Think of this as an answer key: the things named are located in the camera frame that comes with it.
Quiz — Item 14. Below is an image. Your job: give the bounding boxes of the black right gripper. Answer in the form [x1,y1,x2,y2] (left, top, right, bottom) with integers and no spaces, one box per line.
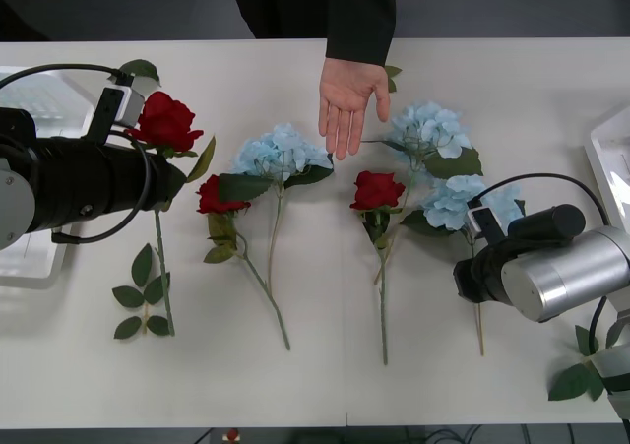
[452,246,498,303]

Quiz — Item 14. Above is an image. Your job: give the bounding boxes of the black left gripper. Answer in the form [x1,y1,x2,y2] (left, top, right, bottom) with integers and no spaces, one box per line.
[110,154,191,219]

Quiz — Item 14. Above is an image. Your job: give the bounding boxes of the red rose with leafy stem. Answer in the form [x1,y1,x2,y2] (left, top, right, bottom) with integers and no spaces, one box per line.
[349,170,408,366]
[111,91,217,340]
[195,173,292,351]

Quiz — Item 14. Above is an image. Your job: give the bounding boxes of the pale blue flower with stem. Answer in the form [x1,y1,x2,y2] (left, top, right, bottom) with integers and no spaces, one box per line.
[360,100,484,285]
[399,173,527,357]
[218,122,336,290]

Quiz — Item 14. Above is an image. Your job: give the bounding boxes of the person's hand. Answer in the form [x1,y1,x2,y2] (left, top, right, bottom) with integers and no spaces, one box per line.
[318,58,393,162]

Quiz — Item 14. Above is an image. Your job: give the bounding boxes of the loose dark green leaf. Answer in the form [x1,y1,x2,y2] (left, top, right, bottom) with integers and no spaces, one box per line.
[119,58,161,84]

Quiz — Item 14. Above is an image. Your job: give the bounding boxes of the shallow white box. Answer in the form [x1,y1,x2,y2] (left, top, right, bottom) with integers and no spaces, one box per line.
[0,65,97,290]
[584,102,630,219]

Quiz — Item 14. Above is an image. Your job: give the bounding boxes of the loose light green leaf twig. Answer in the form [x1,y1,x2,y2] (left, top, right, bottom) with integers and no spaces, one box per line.
[384,64,404,95]

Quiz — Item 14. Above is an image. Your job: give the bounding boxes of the person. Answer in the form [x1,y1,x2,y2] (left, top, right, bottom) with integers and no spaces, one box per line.
[221,0,422,67]

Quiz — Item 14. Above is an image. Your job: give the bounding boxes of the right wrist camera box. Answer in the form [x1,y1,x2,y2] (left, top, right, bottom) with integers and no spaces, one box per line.
[466,206,503,241]

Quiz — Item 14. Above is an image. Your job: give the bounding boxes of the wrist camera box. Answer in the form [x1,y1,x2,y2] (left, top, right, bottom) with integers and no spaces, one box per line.
[466,206,503,241]
[113,85,145,126]

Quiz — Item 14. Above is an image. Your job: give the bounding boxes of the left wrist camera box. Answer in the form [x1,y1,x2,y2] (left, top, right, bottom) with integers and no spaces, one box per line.
[113,85,145,126]

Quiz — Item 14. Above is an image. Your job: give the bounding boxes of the black floor cables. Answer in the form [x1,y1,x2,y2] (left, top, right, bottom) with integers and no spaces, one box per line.
[408,426,493,444]

